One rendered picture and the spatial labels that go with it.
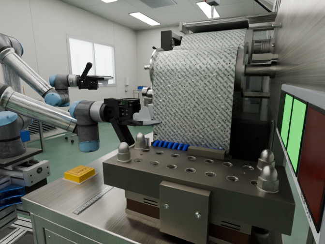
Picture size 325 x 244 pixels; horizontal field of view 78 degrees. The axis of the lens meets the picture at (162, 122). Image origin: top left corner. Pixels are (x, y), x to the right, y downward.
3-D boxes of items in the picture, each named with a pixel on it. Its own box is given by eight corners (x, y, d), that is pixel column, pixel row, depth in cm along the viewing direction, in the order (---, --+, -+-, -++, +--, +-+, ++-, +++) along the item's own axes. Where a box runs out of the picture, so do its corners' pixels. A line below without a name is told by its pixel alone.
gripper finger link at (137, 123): (140, 121, 60) (116, 119, 64) (140, 127, 60) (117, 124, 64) (148, 119, 64) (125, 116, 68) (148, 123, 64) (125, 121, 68)
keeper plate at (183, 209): (163, 225, 44) (163, 179, 42) (208, 240, 40) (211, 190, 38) (158, 232, 42) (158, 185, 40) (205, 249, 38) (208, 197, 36)
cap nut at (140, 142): (138, 144, 61) (138, 130, 60) (148, 146, 60) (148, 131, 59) (131, 148, 58) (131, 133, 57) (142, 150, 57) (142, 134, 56)
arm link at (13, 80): (1, 133, 115) (-17, 31, 103) (16, 127, 129) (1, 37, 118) (24, 132, 117) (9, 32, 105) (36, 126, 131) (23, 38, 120)
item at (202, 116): (154, 143, 65) (153, 85, 61) (228, 155, 56) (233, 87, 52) (153, 144, 65) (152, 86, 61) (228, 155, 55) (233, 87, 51)
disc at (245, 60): (243, 96, 63) (247, 46, 60) (244, 96, 63) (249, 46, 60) (239, 99, 50) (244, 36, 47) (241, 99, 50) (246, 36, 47)
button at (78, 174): (81, 170, 73) (80, 164, 72) (95, 174, 70) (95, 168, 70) (64, 179, 67) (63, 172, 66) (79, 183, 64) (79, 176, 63)
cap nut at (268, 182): (256, 181, 39) (258, 160, 38) (277, 186, 38) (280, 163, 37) (256, 190, 36) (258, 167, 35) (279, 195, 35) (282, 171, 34)
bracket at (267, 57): (252, 61, 56) (253, 54, 56) (275, 61, 54) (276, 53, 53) (251, 60, 52) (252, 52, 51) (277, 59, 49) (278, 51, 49)
